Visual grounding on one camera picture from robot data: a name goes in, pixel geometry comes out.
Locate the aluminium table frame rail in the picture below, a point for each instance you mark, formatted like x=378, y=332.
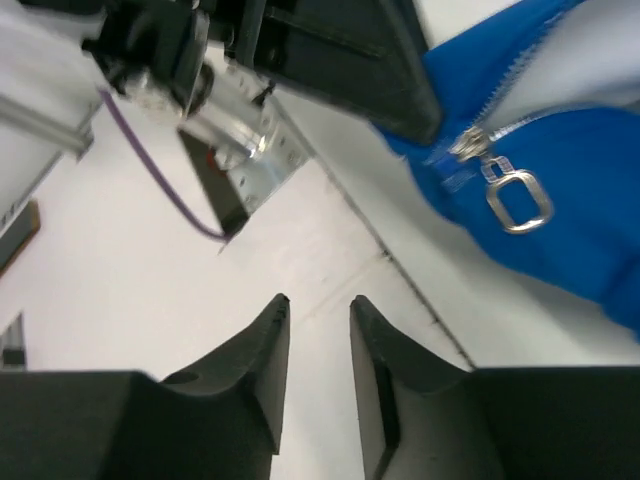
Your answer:
x=32, y=143

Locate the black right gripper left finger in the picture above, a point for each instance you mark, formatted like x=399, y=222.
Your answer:
x=220, y=417

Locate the blue fleece zip jacket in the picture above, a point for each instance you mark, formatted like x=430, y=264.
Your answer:
x=537, y=157

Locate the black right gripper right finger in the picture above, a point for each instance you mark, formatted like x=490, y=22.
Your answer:
x=421, y=417

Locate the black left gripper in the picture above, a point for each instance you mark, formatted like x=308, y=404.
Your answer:
x=362, y=57

